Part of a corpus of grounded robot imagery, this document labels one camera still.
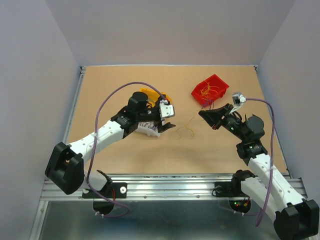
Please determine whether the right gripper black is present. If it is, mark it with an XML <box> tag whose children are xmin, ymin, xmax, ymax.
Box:
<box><xmin>198</xmin><ymin>103</ymin><xmax>248</xmax><ymax>142</ymax></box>

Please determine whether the yellow thin wire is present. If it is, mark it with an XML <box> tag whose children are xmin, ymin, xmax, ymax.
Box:
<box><xmin>197</xmin><ymin>74</ymin><xmax>222</xmax><ymax>101</ymax></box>
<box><xmin>174</xmin><ymin>109</ymin><xmax>205</xmax><ymax>141</ymax></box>

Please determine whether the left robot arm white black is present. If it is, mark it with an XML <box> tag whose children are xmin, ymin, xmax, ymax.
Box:
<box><xmin>45</xmin><ymin>91</ymin><xmax>175</xmax><ymax>197</ymax></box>

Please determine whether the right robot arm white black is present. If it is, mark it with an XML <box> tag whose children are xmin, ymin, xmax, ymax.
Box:
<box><xmin>198</xmin><ymin>104</ymin><xmax>320</xmax><ymax>240</ymax></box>

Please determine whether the white plastic bin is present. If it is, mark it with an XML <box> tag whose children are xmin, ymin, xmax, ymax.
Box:
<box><xmin>135</xmin><ymin>121</ymin><xmax>161</xmax><ymax>137</ymax></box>

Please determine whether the red plastic bin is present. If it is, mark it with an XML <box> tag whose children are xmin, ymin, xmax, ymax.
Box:
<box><xmin>191</xmin><ymin>74</ymin><xmax>230</xmax><ymax>108</ymax></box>

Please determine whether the yellow plastic bin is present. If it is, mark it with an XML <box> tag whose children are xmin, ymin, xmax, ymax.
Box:
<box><xmin>140</xmin><ymin>88</ymin><xmax>162</xmax><ymax>107</ymax></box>

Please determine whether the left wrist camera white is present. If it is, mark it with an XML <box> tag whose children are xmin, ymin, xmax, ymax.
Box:
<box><xmin>159</xmin><ymin>100</ymin><xmax>175</xmax><ymax>119</ymax></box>

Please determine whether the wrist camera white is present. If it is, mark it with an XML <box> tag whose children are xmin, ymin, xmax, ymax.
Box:
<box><xmin>229</xmin><ymin>92</ymin><xmax>247</xmax><ymax>115</ymax></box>
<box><xmin>159</xmin><ymin>100</ymin><xmax>175</xmax><ymax>119</ymax></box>

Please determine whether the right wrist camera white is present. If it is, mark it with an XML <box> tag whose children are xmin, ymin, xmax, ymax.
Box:
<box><xmin>229</xmin><ymin>92</ymin><xmax>247</xmax><ymax>115</ymax></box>

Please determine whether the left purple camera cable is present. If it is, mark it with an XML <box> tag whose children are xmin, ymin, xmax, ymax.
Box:
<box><xmin>86</xmin><ymin>81</ymin><xmax>168</xmax><ymax>219</ymax></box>

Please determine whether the purple camera cable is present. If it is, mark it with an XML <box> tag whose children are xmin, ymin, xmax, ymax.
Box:
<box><xmin>234</xmin><ymin>97</ymin><xmax>276</xmax><ymax>228</ymax></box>
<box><xmin>86</xmin><ymin>81</ymin><xmax>168</xmax><ymax>219</ymax></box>

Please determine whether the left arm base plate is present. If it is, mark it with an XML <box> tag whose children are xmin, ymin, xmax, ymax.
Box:
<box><xmin>82</xmin><ymin>182</ymin><xmax>127</xmax><ymax>200</ymax></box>

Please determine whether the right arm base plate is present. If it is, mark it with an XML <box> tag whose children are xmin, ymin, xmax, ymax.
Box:
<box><xmin>212</xmin><ymin>180</ymin><xmax>247</xmax><ymax>198</ymax></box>

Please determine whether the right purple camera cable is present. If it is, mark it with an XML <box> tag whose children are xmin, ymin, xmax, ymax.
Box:
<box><xmin>234</xmin><ymin>97</ymin><xmax>276</xmax><ymax>228</ymax></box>

